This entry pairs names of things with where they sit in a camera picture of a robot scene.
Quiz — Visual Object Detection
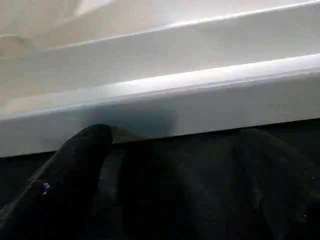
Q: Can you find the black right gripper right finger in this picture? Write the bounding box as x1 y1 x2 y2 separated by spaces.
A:
233 129 320 240

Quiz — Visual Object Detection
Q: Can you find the white plastic table top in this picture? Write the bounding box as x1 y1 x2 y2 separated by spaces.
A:
0 0 320 159

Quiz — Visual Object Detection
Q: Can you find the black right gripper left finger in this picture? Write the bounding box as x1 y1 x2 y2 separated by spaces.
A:
0 124 115 240

